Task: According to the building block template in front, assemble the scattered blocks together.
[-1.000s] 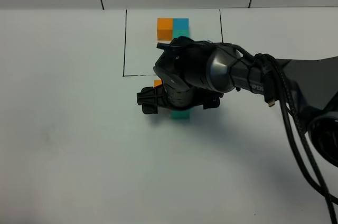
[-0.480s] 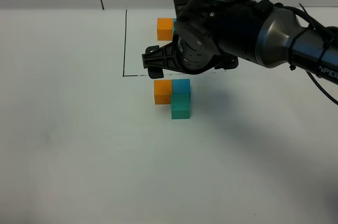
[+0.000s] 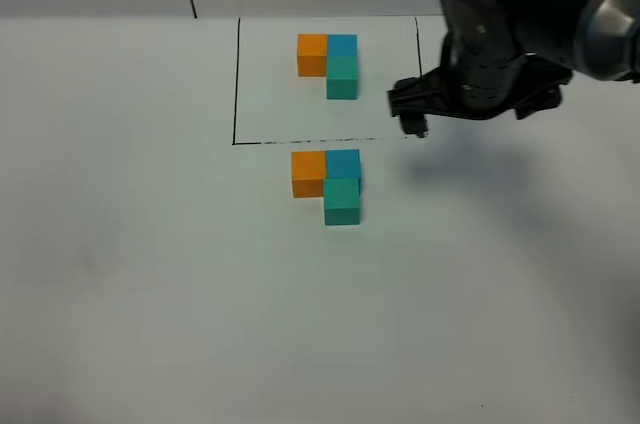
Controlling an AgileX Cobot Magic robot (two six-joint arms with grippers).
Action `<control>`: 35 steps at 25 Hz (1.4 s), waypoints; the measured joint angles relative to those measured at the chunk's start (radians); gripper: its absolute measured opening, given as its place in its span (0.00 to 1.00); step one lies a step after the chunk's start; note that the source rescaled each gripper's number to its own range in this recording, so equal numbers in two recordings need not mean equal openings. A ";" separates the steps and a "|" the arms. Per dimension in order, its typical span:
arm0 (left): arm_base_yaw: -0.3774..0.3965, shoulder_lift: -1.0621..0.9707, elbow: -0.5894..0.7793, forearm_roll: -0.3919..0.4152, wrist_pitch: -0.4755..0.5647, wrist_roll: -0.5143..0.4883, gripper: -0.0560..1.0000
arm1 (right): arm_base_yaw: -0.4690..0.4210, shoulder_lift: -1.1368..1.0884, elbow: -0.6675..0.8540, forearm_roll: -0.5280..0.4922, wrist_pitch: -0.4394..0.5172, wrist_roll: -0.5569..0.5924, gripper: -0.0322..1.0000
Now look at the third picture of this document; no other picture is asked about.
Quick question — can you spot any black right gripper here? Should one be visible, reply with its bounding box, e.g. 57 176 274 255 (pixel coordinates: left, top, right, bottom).
388 53 573 138

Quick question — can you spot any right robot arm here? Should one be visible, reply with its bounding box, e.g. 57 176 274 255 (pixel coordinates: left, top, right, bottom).
388 0 639 137

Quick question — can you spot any green template block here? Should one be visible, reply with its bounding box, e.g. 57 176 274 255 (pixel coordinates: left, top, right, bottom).
326 56 359 100

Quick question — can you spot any blue template block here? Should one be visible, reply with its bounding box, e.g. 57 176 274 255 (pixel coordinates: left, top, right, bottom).
327 34 358 57

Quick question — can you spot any orange template block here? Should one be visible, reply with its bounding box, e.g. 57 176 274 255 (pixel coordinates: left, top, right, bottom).
297 34 328 77

